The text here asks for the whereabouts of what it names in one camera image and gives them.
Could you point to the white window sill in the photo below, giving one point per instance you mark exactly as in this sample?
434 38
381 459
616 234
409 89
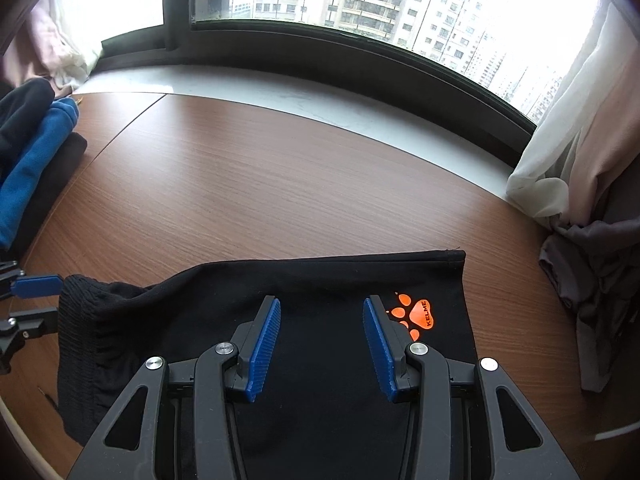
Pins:
250 85

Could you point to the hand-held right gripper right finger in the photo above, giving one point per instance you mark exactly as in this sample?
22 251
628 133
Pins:
380 350

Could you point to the blue fleece garment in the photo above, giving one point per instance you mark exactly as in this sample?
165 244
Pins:
35 160

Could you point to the black shorts pants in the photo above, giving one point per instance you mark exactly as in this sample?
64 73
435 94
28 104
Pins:
325 280

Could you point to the white sheer curtain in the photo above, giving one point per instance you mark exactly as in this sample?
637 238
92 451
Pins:
80 60
550 160

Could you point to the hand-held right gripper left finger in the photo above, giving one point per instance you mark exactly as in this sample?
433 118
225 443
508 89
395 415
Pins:
262 350

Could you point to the dark window frame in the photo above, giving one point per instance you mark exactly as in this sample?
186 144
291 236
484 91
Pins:
300 50

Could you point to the navy fleece garment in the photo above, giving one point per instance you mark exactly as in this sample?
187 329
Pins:
25 110

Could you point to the grey crumpled cloth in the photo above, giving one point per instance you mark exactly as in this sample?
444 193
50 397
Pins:
590 285

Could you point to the black folded cloth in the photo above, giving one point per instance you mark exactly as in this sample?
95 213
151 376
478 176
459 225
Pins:
61 170

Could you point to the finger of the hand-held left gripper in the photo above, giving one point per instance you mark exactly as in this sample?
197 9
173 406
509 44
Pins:
35 321
37 285

